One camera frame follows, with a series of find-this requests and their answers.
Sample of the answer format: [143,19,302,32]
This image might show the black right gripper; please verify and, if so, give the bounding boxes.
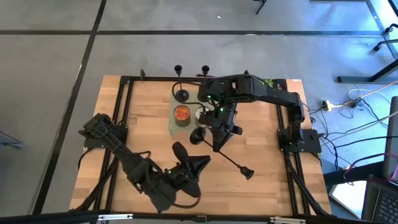
[198,102,244,152]

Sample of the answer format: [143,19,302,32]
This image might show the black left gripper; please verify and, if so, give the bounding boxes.
[166,141,212,198]

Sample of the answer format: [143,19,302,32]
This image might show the green perforated metal rack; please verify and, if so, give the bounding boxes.
[169,90,237,141]

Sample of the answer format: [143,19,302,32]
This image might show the silver ribbed lidded candle tin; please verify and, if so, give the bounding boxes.
[195,106,215,128]

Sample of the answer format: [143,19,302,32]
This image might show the tin with orange candle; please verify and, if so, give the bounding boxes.
[172,104,192,128]

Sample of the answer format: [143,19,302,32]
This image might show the black aluminium crossbeam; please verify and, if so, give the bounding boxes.
[0,210,398,224]

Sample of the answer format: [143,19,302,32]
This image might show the black chair leg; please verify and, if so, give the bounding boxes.
[253,0,268,15]

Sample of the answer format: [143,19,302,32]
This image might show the white sheet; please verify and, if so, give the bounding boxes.
[328,180,368,218]

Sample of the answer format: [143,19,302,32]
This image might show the black desk foot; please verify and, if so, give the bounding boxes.
[337,57,398,84]

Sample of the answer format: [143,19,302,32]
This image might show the grey monitor edge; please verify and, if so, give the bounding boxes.
[382,95,398,180]

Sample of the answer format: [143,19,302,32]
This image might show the dark laptop keyboard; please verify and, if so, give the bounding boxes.
[362,180,398,224]

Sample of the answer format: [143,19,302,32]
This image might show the grey floor object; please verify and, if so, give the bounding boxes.
[0,136,25,151]

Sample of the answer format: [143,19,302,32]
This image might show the black chair base with castors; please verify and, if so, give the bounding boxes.
[372,23,398,52]

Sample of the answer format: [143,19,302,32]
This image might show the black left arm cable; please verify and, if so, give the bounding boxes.
[172,186,202,210]

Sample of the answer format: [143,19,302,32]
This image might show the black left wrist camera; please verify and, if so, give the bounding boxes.
[149,185,178,213]

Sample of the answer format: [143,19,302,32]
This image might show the black aluminium table frame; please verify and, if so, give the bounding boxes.
[70,68,332,218]

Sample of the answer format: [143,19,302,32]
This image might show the silver metal bracket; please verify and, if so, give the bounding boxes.
[269,217,306,224]
[98,213,134,222]

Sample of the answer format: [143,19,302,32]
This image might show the black floor cable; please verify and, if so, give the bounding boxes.
[322,134,398,149]

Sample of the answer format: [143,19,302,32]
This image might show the pink floor cable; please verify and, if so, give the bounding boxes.
[343,152,398,182]

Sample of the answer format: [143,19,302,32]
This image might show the white floor cable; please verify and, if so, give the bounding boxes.
[329,80,398,110]

